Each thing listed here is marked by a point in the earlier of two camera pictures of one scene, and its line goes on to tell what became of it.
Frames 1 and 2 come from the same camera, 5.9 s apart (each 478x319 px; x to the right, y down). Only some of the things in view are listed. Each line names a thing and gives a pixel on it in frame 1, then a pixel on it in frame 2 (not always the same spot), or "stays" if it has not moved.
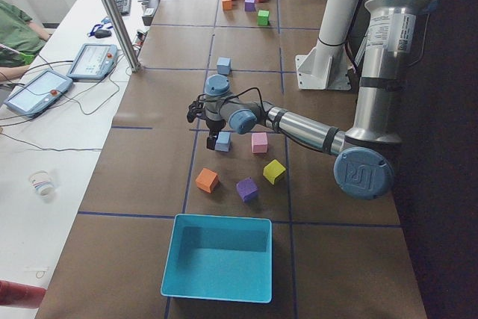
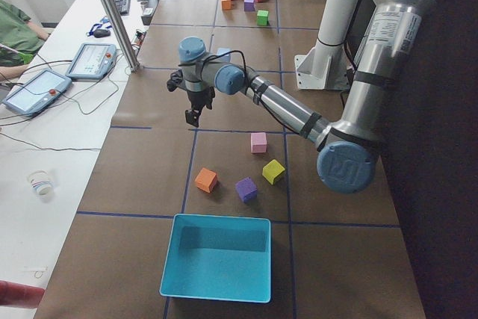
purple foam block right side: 249,3 stays
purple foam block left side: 247,189 stays
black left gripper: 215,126 to 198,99
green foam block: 263,18 stays
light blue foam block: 222,142 to 225,57
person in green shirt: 21,39 stays
